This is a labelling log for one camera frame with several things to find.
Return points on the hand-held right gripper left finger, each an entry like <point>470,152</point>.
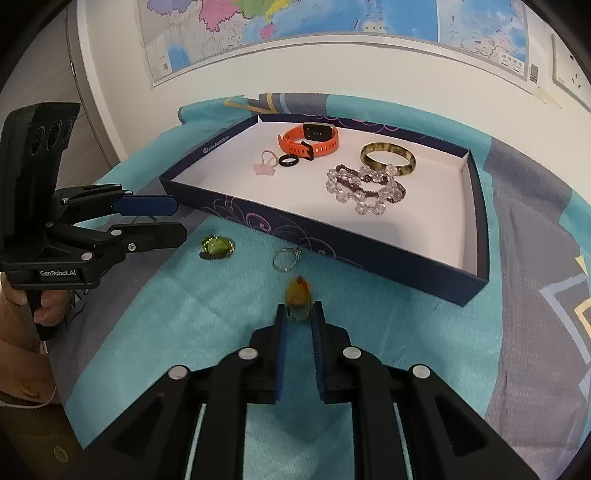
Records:
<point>280,350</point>

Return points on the navy cardboard box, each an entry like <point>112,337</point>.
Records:
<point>277,194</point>

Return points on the person's left forearm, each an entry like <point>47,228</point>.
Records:
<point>23,369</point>

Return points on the white wall socket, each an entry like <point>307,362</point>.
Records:
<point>568,64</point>

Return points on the grey cabinet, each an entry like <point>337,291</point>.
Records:
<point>87,69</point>

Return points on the wall map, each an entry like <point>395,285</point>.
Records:
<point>323,18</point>

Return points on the teal grey printed cloth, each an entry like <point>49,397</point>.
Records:
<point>531,277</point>

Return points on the person's dark clothing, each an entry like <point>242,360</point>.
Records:
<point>37,443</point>

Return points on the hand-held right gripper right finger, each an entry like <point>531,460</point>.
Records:
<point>317,350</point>

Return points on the person's left hand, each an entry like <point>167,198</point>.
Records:
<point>51,307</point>

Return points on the tortoiseshell bangle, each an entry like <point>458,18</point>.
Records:
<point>367,159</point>

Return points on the amber stone pendant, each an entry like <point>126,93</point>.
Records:
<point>297,293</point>

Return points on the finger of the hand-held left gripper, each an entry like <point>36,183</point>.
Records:
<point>147,206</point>
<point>152,235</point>

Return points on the orange smartwatch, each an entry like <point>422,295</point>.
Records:
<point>295,138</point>

